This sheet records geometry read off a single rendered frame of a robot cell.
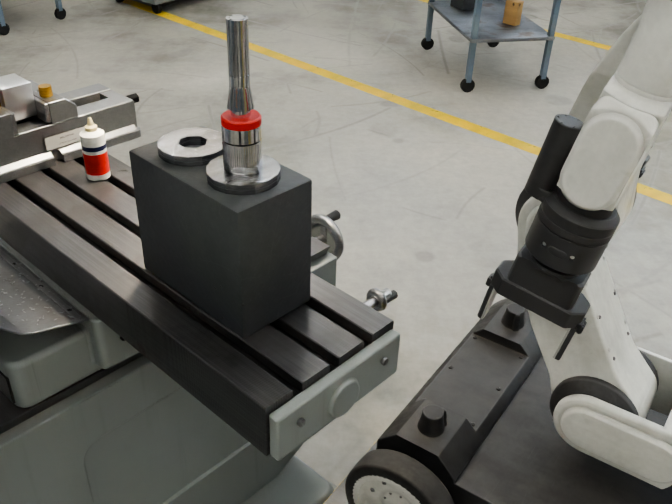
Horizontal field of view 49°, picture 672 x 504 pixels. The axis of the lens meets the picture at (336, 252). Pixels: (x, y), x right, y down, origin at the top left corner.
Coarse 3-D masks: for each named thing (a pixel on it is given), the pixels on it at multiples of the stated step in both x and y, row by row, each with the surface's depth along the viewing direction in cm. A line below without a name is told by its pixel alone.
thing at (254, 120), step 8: (224, 112) 86; (256, 112) 86; (224, 120) 84; (232, 120) 84; (240, 120) 84; (248, 120) 84; (256, 120) 84; (232, 128) 84; (240, 128) 84; (248, 128) 84
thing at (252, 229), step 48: (192, 144) 97; (144, 192) 96; (192, 192) 88; (240, 192) 86; (288, 192) 88; (144, 240) 102; (192, 240) 92; (240, 240) 85; (288, 240) 91; (192, 288) 97; (240, 288) 89; (288, 288) 96; (240, 336) 93
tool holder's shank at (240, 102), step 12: (228, 24) 79; (240, 24) 78; (228, 36) 80; (240, 36) 79; (228, 48) 80; (240, 48) 80; (228, 60) 81; (240, 60) 81; (228, 72) 82; (240, 72) 81; (240, 84) 82; (228, 96) 84; (240, 96) 83; (252, 96) 84; (228, 108) 84; (240, 108) 83; (252, 108) 84
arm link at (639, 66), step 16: (656, 0) 69; (656, 16) 69; (640, 32) 72; (656, 32) 70; (640, 48) 72; (656, 48) 70; (624, 64) 74; (640, 64) 72; (656, 64) 71; (624, 80) 74; (640, 80) 72; (656, 80) 72
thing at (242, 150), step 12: (228, 132) 84; (240, 132) 84; (252, 132) 85; (228, 144) 85; (240, 144) 85; (252, 144) 85; (228, 156) 86; (240, 156) 86; (252, 156) 86; (228, 168) 87; (240, 168) 87; (252, 168) 87
